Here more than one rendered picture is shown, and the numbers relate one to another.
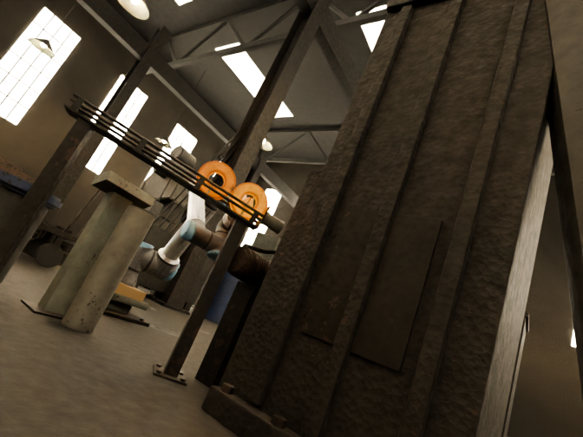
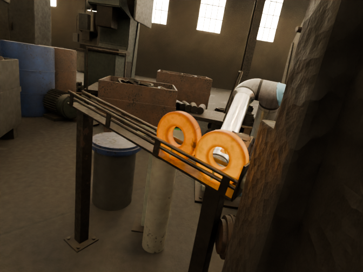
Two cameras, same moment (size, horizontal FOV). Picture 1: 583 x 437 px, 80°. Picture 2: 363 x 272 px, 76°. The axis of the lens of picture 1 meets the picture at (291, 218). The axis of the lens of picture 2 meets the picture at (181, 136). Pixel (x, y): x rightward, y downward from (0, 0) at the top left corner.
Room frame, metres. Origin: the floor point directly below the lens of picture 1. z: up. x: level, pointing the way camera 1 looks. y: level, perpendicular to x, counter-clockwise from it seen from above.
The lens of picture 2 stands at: (0.87, -0.20, 0.94)
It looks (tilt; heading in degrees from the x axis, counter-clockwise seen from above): 17 degrees down; 49
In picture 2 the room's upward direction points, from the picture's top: 9 degrees clockwise
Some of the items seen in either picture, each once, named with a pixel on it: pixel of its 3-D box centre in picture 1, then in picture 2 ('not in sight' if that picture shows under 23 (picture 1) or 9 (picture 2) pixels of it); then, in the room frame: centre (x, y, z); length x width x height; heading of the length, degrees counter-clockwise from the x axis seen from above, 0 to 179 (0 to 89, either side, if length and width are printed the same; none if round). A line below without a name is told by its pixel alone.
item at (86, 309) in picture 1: (111, 266); (159, 203); (1.50, 0.60, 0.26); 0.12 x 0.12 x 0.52
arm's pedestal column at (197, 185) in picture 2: (108, 302); (219, 188); (2.26, 0.82, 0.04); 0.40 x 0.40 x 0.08; 49
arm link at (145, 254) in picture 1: (137, 254); not in sight; (2.27, 0.80, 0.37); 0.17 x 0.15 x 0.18; 120
